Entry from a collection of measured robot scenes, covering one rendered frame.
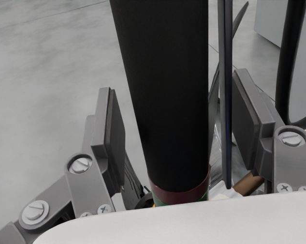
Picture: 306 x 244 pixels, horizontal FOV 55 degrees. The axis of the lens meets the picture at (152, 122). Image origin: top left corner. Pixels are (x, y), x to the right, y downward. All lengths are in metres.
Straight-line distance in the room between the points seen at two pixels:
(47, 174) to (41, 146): 0.32
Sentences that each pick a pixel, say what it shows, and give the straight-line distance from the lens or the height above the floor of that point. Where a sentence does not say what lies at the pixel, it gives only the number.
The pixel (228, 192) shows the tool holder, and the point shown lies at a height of 1.40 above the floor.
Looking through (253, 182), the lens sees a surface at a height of 1.39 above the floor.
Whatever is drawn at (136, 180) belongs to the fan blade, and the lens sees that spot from 0.55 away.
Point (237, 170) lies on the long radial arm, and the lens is 0.60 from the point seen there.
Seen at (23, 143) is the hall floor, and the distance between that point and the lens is 2.64.
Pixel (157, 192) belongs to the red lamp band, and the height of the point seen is 1.47.
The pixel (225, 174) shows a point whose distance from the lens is 0.17.
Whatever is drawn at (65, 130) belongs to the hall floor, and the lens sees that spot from 2.56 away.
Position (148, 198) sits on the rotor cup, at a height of 1.24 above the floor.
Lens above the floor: 1.60
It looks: 42 degrees down
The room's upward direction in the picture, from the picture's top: 10 degrees counter-clockwise
